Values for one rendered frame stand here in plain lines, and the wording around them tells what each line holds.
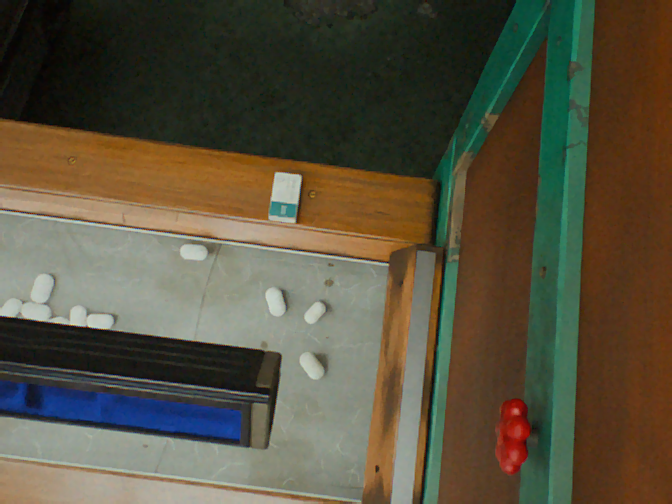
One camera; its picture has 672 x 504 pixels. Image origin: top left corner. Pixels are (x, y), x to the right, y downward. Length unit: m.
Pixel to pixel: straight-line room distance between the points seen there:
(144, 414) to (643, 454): 0.39
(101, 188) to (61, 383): 0.44
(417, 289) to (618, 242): 0.47
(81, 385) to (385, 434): 0.37
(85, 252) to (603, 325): 0.74
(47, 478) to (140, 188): 0.37
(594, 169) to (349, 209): 0.55
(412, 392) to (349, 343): 0.15
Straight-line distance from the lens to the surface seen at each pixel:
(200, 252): 0.96
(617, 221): 0.41
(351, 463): 0.94
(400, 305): 0.85
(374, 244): 0.95
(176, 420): 0.61
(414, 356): 0.83
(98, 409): 0.62
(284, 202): 0.94
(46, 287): 0.99
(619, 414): 0.38
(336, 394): 0.94
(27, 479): 0.97
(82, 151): 1.03
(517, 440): 0.43
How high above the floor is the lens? 1.67
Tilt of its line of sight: 75 degrees down
